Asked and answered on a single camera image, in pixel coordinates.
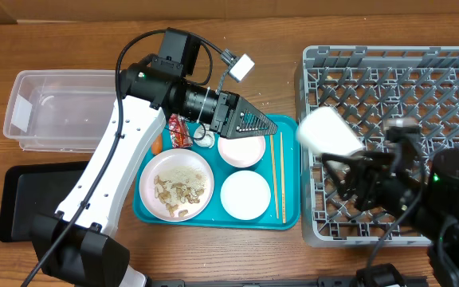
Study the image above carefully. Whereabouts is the pink bowl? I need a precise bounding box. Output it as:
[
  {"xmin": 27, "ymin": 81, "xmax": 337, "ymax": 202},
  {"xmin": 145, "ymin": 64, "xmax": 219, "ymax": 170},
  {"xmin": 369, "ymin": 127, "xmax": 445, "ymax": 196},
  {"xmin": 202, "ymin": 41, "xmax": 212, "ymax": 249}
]
[{"xmin": 218, "ymin": 136, "xmax": 266, "ymax": 168}]

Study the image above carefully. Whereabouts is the white cup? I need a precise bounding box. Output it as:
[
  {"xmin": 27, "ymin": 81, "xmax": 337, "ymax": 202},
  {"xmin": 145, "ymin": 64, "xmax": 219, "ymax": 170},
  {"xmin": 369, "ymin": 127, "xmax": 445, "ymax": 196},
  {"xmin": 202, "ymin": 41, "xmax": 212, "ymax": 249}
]
[{"xmin": 296, "ymin": 107, "xmax": 364, "ymax": 156}]

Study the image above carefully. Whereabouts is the red snack wrapper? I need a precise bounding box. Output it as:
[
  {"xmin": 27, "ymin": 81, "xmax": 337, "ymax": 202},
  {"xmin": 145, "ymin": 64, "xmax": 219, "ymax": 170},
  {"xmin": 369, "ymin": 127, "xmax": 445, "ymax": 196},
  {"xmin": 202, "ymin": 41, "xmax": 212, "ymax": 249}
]
[{"xmin": 167, "ymin": 114, "xmax": 193, "ymax": 148}]

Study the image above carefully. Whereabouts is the wooden chopstick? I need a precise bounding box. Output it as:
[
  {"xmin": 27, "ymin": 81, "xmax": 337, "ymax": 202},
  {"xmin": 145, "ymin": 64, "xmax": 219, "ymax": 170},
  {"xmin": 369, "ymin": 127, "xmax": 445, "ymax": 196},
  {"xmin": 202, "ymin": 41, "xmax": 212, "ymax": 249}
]
[
  {"xmin": 280, "ymin": 132, "xmax": 286, "ymax": 224},
  {"xmin": 269, "ymin": 135, "xmax": 279, "ymax": 219}
]

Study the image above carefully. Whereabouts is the white bowl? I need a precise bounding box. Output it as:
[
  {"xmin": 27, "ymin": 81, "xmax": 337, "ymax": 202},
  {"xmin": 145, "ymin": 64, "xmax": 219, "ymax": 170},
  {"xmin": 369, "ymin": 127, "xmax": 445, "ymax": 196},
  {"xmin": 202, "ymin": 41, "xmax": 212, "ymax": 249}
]
[{"xmin": 220, "ymin": 171, "xmax": 271, "ymax": 221}]

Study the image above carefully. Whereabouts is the orange carrot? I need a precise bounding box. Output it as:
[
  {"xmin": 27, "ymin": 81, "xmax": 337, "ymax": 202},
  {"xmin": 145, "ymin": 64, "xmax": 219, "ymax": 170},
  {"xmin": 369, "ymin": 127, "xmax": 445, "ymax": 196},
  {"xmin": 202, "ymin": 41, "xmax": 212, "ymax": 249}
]
[{"xmin": 151, "ymin": 134, "xmax": 163, "ymax": 155}]

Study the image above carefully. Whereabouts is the pink plate with food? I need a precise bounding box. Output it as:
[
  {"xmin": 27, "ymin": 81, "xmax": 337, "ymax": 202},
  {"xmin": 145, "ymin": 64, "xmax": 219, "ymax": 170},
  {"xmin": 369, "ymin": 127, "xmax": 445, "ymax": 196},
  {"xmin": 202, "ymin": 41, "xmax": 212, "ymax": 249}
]
[{"xmin": 136, "ymin": 148, "xmax": 214, "ymax": 222}]

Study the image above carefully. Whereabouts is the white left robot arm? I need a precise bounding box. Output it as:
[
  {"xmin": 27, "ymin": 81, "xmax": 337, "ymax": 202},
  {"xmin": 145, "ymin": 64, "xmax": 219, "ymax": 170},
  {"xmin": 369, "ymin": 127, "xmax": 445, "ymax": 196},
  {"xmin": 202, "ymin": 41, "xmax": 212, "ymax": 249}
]
[{"xmin": 30, "ymin": 28, "xmax": 277, "ymax": 286}]

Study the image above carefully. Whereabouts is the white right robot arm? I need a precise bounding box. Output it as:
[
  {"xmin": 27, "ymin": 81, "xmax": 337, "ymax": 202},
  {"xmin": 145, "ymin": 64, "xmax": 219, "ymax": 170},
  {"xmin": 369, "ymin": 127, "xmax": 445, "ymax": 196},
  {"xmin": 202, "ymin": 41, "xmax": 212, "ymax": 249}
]
[{"xmin": 321, "ymin": 118, "xmax": 459, "ymax": 286}]

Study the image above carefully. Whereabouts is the grey dishwasher rack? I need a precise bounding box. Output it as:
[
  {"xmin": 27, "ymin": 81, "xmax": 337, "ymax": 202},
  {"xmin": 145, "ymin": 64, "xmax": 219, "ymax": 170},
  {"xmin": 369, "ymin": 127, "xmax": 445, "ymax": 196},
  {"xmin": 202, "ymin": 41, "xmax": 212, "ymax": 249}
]
[{"xmin": 295, "ymin": 45, "xmax": 459, "ymax": 248}]

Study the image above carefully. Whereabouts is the crumpled white tissue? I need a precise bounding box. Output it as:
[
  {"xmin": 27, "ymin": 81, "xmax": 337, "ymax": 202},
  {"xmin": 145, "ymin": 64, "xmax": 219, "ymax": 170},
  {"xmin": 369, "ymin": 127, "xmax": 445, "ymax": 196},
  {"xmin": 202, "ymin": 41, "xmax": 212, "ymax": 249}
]
[{"xmin": 194, "ymin": 124, "xmax": 215, "ymax": 148}]

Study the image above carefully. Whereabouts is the teal plastic tray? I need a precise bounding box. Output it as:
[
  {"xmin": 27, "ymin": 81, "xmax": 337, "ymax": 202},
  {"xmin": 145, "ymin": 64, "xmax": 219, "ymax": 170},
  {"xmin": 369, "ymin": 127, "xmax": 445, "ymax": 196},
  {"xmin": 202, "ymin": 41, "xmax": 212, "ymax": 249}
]
[{"xmin": 132, "ymin": 114, "xmax": 301, "ymax": 230}]

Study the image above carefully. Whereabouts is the clear plastic bin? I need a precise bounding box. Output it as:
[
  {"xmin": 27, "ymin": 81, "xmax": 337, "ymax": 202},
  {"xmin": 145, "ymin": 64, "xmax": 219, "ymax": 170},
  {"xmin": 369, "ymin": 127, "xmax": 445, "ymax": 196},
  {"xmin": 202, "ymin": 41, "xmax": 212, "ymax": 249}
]
[{"xmin": 2, "ymin": 69, "xmax": 116, "ymax": 153}]

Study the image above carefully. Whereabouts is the black tray bin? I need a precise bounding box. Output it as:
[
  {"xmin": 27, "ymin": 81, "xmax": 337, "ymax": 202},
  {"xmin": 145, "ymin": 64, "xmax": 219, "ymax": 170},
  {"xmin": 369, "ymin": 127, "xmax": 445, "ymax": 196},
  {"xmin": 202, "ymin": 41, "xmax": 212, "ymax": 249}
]
[{"xmin": 0, "ymin": 161, "xmax": 88, "ymax": 242}]

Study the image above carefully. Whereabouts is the black rail at table edge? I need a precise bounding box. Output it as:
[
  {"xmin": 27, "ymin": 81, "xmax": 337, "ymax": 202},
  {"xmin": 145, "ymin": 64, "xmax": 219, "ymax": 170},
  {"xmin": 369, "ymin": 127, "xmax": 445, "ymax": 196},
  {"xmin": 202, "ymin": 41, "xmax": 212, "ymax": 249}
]
[{"xmin": 147, "ymin": 263, "xmax": 429, "ymax": 287}]

